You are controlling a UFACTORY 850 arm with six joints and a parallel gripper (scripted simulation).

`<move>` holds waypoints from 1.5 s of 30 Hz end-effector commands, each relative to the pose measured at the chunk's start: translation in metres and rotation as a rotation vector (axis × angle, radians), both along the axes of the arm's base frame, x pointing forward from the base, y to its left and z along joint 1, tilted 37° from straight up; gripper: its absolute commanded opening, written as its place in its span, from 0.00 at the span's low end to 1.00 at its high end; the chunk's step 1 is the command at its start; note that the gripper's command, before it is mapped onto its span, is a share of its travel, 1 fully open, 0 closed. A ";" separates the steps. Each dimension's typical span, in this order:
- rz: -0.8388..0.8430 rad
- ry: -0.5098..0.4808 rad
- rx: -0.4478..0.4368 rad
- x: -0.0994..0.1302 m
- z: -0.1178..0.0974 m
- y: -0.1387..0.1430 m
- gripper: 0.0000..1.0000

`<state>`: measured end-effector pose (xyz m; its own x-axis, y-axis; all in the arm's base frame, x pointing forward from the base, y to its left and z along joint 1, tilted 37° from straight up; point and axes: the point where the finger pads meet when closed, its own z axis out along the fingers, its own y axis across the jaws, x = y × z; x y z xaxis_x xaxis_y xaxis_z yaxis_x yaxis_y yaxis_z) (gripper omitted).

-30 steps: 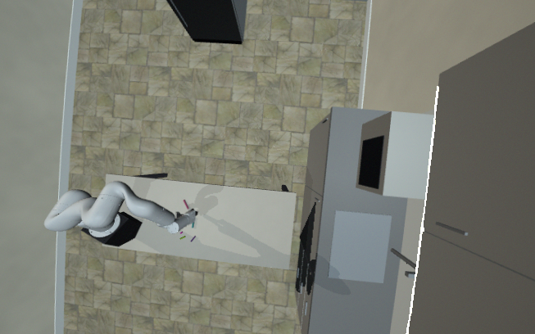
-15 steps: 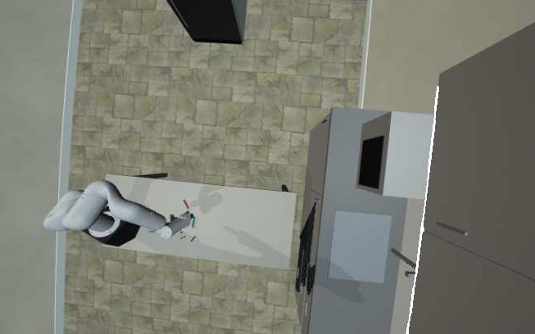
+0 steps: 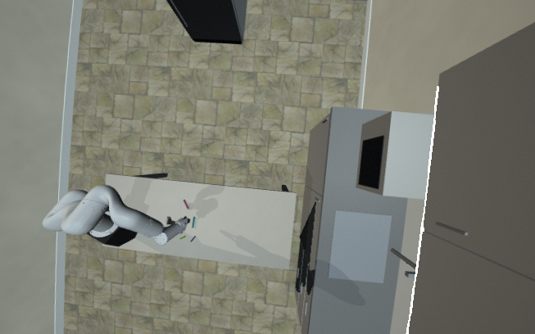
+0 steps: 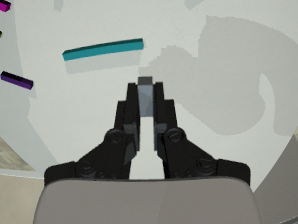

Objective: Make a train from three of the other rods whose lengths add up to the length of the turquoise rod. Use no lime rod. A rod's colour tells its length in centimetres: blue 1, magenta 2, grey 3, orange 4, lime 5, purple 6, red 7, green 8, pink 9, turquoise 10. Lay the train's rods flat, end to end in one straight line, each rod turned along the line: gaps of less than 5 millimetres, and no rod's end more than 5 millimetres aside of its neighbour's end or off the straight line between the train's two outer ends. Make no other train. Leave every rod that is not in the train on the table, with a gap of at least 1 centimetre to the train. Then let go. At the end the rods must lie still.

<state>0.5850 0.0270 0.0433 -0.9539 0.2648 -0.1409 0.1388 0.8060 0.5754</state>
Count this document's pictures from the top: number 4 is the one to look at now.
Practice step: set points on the turquoise rod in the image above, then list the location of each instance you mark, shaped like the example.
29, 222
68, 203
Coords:
104, 48

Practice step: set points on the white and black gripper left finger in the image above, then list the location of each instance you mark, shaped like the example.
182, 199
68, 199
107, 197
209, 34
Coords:
119, 147

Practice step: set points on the grey rectangular bar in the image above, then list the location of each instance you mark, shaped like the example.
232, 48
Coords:
145, 93

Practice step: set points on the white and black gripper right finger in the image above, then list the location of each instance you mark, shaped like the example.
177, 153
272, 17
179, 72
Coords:
180, 157

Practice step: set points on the purple rod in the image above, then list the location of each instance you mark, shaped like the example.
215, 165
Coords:
17, 80

